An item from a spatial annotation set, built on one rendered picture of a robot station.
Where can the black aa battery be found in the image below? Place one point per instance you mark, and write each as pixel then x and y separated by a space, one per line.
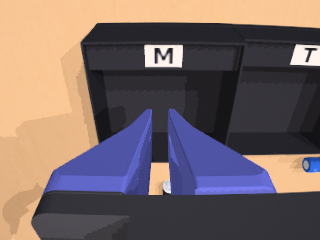
pixel 166 188

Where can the black open-top bin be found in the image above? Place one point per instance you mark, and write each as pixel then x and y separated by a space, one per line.
pixel 134 66

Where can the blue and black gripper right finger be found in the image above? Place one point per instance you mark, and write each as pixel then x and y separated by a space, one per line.
pixel 200 165

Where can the blue aa battery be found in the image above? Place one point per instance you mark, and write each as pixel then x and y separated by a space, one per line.
pixel 311 164

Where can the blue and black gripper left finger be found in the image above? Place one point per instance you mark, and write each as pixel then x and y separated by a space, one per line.
pixel 121 163

